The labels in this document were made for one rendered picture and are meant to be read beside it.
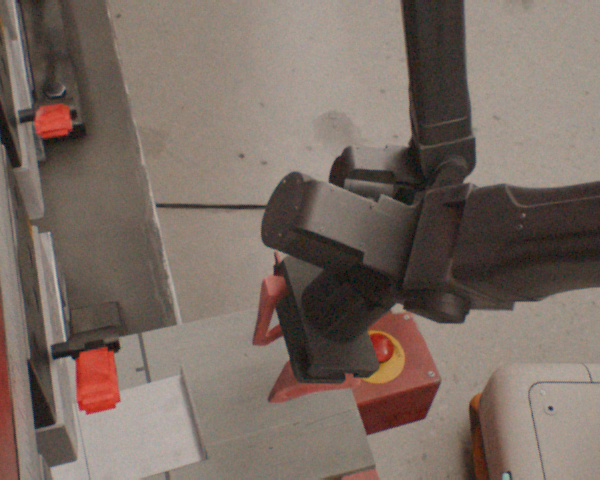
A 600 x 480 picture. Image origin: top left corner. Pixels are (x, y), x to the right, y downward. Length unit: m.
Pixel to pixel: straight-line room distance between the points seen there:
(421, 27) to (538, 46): 1.89
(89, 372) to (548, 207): 0.27
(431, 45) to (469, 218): 0.32
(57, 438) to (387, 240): 0.25
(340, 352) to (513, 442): 1.01
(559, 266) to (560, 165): 1.92
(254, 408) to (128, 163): 0.44
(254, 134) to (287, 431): 1.58
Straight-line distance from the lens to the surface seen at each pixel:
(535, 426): 1.69
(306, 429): 0.83
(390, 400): 1.11
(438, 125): 0.91
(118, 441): 0.82
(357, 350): 0.70
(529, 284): 0.54
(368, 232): 0.60
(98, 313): 1.00
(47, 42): 1.27
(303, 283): 0.71
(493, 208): 0.54
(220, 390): 0.84
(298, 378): 0.68
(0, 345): 0.40
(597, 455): 1.70
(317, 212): 0.58
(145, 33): 2.60
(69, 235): 1.09
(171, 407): 0.83
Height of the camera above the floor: 1.76
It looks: 55 degrees down
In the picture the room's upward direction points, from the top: 6 degrees clockwise
